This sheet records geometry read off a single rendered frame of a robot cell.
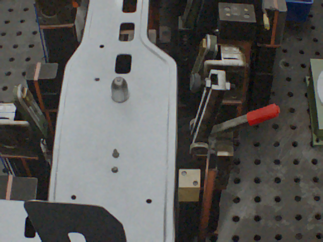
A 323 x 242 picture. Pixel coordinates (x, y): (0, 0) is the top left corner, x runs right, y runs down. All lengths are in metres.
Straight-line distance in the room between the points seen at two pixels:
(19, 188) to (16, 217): 0.07
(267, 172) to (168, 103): 0.38
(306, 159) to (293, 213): 0.15
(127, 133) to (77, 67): 0.19
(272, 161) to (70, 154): 0.54
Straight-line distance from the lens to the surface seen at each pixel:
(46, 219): 0.71
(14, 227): 1.04
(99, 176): 1.06
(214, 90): 0.89
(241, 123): 0.98
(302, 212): 1.38
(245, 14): 1.13
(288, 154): 1.45
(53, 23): 1.38
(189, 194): 0.99
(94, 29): 1.27
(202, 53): 1.11
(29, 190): 1.09
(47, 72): 1.22
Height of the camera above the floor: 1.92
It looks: 56 degrees down
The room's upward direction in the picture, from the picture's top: 1 degrees counter-clockwise
